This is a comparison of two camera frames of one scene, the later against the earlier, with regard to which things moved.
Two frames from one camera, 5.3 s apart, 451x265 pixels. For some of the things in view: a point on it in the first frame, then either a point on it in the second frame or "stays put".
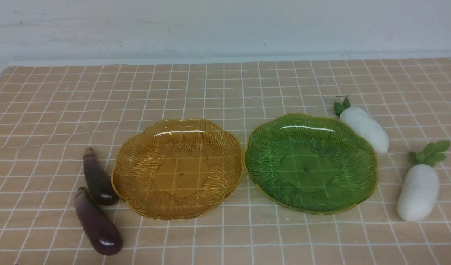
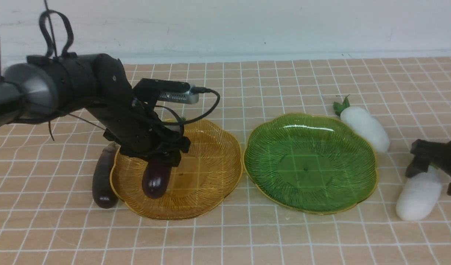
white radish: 419,191 stays put
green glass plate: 311,164 stays put
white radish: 363,124 stays put
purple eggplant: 102,233 → 156,177
